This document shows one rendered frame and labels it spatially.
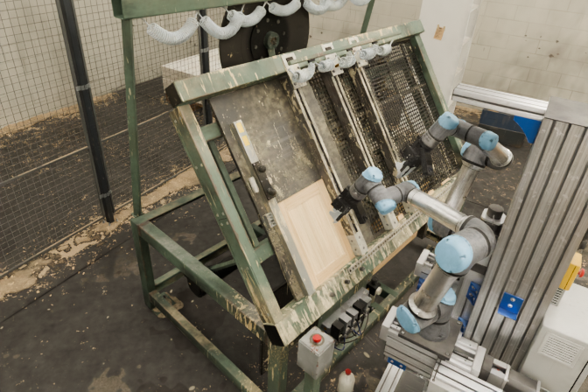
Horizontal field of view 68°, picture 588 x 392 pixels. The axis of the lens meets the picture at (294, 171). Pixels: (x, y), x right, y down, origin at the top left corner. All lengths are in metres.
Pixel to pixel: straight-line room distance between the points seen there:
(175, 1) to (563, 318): 2.23
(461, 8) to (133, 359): 4.92
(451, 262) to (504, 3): 5.88
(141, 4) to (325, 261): 1.57
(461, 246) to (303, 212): 1.04
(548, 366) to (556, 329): 0.20
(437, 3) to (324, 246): 4.08
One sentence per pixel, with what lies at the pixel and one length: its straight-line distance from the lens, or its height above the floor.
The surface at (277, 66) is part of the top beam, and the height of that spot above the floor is 1.86.
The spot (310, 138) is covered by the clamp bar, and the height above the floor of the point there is 1.49.
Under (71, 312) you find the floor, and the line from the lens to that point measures 3.69.
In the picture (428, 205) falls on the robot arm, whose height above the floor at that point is 1.62.
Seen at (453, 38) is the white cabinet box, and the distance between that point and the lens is 5.90.
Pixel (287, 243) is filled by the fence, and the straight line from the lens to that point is 2.22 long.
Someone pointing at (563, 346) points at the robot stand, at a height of 1.17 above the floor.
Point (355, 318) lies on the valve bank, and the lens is 2.48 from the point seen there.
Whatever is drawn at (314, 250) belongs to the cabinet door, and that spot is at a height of 1.03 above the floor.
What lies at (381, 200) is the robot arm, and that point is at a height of 1.60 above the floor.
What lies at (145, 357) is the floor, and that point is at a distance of 3.28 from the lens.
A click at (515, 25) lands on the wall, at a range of 7.18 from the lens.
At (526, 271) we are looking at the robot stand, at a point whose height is 1.41.
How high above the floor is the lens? 2.57
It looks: 31 degrees down
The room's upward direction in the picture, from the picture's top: 3 degrees clockwise
